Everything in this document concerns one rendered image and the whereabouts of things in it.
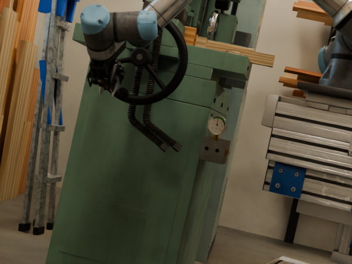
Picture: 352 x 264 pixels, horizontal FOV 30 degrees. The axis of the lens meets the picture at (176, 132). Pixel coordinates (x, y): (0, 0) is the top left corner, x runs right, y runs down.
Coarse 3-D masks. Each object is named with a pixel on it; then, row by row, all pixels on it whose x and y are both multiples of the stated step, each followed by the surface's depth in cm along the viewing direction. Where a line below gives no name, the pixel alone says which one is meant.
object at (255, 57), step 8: (208, 48) 231; (216, 48) 231; (224, 48) 230; (232, 48) 230; (248, 56) 229; (256, 56) 228; (264, 56) 228; (272, 56) 228; (264, 64) 228; (272, 64) 227
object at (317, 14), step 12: (300, 12) 420; (312, 12) 419; (324, 12) 413; (324, 24) 450; (288, 72) 431; (300, 72) 416; (312, 72) 415; (288, 84) 444; (300, 96) 447; (288, 228) 455; (288, 240) 455
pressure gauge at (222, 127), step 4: (212, 116) 208; (216, 116) 208; (220, 116) 208; (208, 120) 209; (212, 120) 209; (216, 120) 208; (220, 120) 208; (224, 120) 208; (208, 124) 209; (212, 124) 209; (220, 124) 208; (224, 124) 208; (208, 128) 209; (212, 128) 209; (216, 128) 208; (220, 128) 208; (224, 128) 208; (212, 132) 208; (216, 132) 208; (220, 132) 208; (216, 136) 210; (216, 140) 211
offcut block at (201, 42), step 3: (198, 36) 218; (198, 39) 218; (201, 39) 218; (204, 39) 217; (195, 42) 218; (198, 42) 218; (201, 42) 218; (204, 42) 217; (195, 45) 218; (198, 45) 218; (201, 45) 217; (204, 45) 217
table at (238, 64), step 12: (132, 48) 210; (168, 48) 208; (192, 48) 217; (204, 48) 216; (192, 60) 217; (204, 60) 216; (216, 60) 215; (228, 60) 215; (240, 60) 214; (228, 72) 219; (240, 72) 214
